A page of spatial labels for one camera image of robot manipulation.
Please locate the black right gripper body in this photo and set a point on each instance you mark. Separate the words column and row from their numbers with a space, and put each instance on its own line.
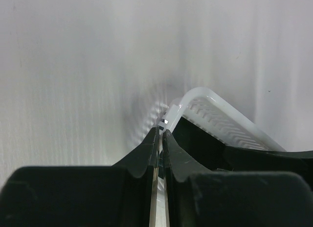
column 257, row 160

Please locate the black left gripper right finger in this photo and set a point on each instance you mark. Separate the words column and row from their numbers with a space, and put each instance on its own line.
column 199, row 197

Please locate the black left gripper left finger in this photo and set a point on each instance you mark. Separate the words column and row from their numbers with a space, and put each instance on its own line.
column 121, row 195

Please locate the black cards in tray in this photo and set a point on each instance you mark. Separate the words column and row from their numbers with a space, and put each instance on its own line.
column 204, row 148

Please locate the white plastic tray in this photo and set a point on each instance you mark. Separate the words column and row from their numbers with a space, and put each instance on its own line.
column 209, row 112

